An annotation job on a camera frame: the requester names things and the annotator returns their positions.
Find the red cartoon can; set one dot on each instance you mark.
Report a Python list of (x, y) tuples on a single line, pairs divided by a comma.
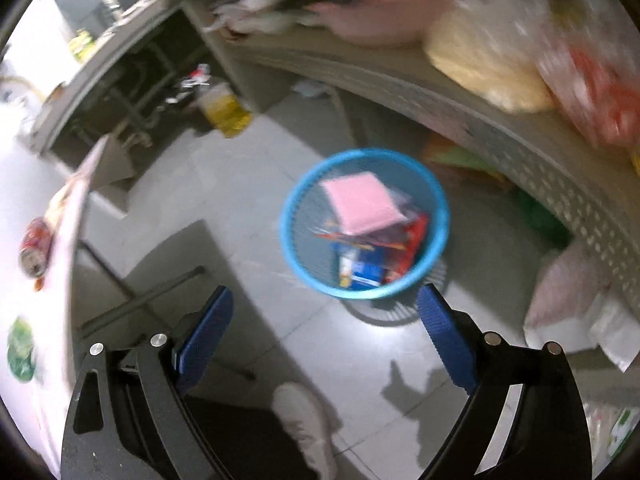
[(35, 245)]

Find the pink printed tablecloth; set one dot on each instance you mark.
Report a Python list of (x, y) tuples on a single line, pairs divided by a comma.
[(50, 310)]

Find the dark ceramic jar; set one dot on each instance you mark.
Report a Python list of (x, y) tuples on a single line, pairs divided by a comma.
[(192, 82)]

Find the white floor cloth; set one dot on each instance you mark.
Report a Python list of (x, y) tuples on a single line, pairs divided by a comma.
[(310, 89)]

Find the yellow filled plastic bag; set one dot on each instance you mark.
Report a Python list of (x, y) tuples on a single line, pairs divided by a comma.
[(485, 65)]

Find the yellow dish soap bottle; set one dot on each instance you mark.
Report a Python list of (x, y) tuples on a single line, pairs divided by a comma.
[(82, 45)]

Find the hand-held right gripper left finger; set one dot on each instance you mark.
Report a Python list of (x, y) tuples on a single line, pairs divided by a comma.
[(205, 340)]

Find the green plastic bottle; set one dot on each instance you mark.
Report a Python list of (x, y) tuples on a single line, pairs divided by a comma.
[(20, 352)]

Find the black trouser leg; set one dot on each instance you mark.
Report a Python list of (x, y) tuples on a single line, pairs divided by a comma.
[(240, 435)]

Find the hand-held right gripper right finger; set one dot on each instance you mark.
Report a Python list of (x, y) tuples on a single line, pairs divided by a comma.
[(445, 335)]

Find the perforated edge shelf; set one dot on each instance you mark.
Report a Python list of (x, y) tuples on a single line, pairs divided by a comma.
[(400, 85)]

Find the white shoe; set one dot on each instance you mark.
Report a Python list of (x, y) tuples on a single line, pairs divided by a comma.
[(305, 425)]

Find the colourful floor mat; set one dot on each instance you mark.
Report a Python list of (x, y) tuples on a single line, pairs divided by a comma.
[(460, 160)]

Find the blue mesh basket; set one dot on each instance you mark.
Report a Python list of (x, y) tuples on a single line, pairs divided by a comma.
[(302, 200)]

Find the pink packet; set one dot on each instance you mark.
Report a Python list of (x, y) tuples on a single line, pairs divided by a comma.
[(360, 202)]

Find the clear bag with red contents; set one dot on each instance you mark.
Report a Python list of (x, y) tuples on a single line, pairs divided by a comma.
[(600, 95)]

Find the cooking oil bottle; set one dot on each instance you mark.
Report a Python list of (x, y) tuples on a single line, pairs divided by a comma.
[(227, 112)]

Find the pink plastic basin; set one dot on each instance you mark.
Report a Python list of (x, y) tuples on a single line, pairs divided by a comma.
[(380, 17)]

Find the sink drain pipes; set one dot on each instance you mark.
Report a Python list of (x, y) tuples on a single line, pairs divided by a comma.
[(140, 105)]

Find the concrete kitchen counter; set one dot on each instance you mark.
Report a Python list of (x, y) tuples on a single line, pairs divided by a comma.
[(125, 25)]

